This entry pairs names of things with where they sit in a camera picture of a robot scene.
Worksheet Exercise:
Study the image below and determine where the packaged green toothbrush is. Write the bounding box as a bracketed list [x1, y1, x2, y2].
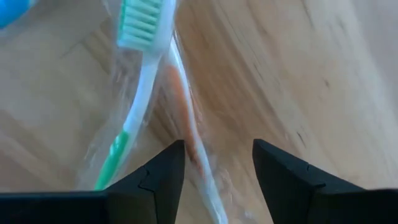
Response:
[93, 0, 178, 191]

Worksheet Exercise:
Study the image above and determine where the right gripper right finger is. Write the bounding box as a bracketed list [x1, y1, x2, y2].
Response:
[251, 138, 398, 224]

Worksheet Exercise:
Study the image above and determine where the packaged orange toothbrush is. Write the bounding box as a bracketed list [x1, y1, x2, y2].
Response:
[161, 37, 231, 224]

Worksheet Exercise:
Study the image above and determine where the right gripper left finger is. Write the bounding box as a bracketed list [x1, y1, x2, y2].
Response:
[0, 139, 187, 224]

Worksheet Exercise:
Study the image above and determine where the packaged blue toothbrush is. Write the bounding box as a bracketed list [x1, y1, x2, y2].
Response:
[0, 0, 35, 29]

